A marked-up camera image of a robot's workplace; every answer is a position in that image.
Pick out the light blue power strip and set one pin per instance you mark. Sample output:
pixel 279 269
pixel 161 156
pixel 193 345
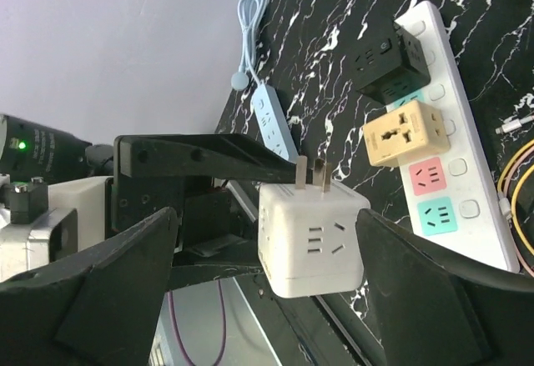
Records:
pixel 273 126

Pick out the black cube socket adapter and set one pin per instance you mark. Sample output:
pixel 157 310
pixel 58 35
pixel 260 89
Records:
pixel 389 63

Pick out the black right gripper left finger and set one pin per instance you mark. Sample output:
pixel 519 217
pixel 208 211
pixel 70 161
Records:
pixel 99 306

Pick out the white multicolour power strip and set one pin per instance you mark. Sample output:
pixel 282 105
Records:
pixel 451 198

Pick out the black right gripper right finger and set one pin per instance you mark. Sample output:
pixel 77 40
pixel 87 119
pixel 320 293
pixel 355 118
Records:
pixel 437 307

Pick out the white cube socket adapter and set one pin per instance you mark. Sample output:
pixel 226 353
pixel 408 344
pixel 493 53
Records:
pixel 307 241

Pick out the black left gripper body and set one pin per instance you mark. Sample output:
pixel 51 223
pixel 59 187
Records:
pixel 213 226

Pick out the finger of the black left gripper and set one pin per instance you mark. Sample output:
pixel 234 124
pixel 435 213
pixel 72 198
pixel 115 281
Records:
pixel 227 156
pixel 182 276

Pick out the beige travel adapter cube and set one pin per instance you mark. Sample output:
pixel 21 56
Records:
pixel 411 132

